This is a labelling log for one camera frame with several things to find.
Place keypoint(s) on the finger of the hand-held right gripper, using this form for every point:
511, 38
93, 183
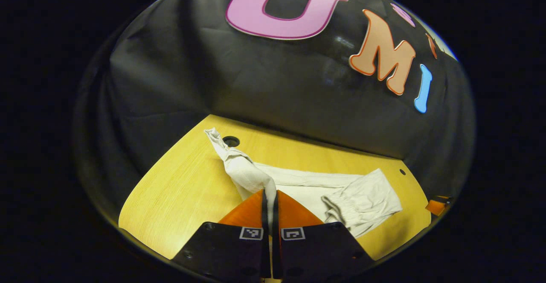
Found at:
438, 206

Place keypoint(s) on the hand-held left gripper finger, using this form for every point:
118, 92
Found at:
265, 214
275, 214

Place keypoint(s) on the white jeans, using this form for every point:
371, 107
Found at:
298, 180

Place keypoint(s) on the black backdrop cloth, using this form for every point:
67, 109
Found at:
170, 82

